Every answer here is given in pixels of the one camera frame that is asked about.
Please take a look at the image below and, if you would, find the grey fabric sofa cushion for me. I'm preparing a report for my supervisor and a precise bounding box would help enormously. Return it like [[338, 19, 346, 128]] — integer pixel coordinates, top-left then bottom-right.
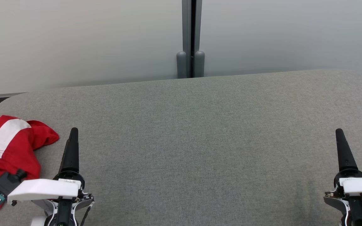
[[0, 69, 362, 226]]

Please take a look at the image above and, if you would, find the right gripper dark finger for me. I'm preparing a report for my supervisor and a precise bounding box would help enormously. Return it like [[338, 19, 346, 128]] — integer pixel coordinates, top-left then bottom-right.
[[335, 128, 359, 172]]

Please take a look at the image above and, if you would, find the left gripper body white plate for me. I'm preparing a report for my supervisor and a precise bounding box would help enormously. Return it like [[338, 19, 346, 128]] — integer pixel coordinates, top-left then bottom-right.
[[8, 170, 95, 204]]

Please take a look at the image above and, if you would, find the grey cylindrical post foot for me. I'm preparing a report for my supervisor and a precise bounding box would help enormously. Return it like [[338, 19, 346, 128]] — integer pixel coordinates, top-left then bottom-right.
[[194, 50, 205, 78], [177, 51, 188, 79]]

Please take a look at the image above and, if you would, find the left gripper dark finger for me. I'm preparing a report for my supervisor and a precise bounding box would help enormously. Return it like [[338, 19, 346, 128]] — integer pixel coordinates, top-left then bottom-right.
[[58, 127, 80, 174]]

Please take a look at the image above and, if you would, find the grey partition post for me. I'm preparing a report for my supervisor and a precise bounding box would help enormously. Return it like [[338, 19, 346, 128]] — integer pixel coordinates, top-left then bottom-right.
[[182, 0, 203, 78]]

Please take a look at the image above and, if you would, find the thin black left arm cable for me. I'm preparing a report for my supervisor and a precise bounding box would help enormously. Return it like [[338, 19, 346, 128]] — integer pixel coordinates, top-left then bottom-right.
[[80, 204, 92, 226]]

